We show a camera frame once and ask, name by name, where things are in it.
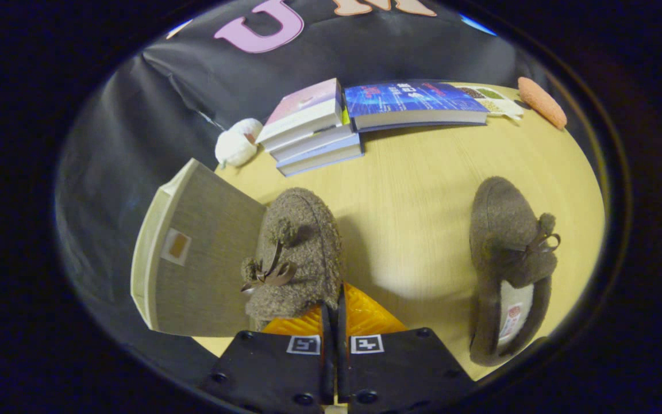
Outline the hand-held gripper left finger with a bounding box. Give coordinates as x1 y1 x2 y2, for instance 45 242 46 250
201 301 335 414

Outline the food picture card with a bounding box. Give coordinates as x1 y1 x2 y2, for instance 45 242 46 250
452 84 525 122

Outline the blue-edged stacked book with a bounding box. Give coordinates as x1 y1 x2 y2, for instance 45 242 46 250
276 133 364 177

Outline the grey fabric storage box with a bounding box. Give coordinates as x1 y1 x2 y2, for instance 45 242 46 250
130 158 267 338

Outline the white plush toy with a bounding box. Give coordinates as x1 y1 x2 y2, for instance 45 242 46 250
215 118 264 168

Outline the brown fuzzy shoe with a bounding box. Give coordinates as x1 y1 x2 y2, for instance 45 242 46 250
241 187 343 332

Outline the orange sponge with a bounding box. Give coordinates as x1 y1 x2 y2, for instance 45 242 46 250
517 76 568 130

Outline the pink cover book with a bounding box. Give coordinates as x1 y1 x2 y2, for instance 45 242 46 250
255 78 345 151

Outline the brown smooth felt shoe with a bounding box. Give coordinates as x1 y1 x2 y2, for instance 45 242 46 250
469 176 561 367

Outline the white middle stacked book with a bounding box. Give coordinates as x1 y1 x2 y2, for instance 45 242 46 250
269 123 356 162

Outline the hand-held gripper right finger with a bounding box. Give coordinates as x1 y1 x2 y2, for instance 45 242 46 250
337 282 477 414

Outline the large blue cover book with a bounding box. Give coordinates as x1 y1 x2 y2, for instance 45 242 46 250
344 79 490 133

